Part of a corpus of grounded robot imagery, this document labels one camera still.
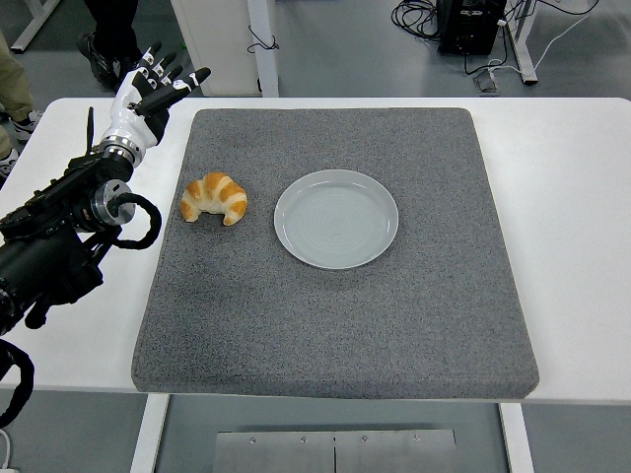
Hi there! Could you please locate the white table leg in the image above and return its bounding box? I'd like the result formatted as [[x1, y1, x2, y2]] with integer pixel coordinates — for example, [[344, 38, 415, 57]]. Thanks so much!
[[128, 393, 172, 473], [497, 401, 536, 473]]

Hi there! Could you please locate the black cable bundle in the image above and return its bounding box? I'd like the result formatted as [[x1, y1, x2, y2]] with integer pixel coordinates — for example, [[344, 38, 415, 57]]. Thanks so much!
[[391, 0, 443, 41]]

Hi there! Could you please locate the croissant bread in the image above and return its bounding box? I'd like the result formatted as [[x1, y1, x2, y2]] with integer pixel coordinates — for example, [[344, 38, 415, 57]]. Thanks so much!
[[179, 171, 248, 227]]

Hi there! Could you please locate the long white cable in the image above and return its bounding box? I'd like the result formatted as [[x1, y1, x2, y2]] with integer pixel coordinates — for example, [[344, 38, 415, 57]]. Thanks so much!
[[534, 0, 600, 73]]

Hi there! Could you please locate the white desk frame foot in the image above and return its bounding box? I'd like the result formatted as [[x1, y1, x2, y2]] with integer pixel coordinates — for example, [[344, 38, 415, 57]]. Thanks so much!
[[9, 0, 63, 54]]

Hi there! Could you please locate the white cabinet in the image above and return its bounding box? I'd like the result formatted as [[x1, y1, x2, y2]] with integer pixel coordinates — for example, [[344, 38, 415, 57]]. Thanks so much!
[[171, 0, 262, 98]]

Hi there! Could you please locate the person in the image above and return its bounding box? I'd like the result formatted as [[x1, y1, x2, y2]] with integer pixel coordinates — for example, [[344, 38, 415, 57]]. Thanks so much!
[[0, 29, 44, 191], [77, 0, 149, 93]]

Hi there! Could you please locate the light grey round plate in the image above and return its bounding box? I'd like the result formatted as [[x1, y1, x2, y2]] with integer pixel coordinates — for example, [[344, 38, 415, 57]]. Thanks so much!
[[273, 169, 400, 270]]

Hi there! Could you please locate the white table post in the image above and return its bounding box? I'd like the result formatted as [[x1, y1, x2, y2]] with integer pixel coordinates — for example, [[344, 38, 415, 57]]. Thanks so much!
[[245, 0, 281, 99]]

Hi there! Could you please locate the black computer case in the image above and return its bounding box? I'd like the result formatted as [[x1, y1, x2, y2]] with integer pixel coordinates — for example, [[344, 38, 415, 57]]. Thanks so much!
[[437, 0, 509, 56]]

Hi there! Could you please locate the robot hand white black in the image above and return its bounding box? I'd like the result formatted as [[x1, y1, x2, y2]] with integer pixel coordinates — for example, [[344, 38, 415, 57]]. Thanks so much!
[[101, 41, 212, 152]]

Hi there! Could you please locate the small clear floor object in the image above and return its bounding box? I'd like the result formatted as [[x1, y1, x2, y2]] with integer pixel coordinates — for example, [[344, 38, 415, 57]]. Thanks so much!
[[472, 67, 502, 95]]

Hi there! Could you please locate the grey square mat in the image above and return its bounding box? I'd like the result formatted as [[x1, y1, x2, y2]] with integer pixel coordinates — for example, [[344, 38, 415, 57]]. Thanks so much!
[[130, 107, 540, 399]]

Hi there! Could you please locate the white cable on floor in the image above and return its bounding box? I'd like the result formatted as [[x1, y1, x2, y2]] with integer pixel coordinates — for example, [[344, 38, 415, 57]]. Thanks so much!
[[0, 427, 21, 473]]

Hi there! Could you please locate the thin black cable on post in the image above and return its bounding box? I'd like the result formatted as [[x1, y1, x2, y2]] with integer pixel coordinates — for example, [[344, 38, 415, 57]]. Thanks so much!
[[245, 24, 281, 54]]

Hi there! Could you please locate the grey metal plate with screws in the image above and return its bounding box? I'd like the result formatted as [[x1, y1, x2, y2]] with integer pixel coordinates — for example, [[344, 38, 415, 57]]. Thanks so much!
[[215, 429, 457, 473]]

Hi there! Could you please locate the white desk leg with foot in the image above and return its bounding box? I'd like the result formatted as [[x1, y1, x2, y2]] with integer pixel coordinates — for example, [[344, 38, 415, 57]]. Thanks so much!
[[507, 0, 539, 86]]

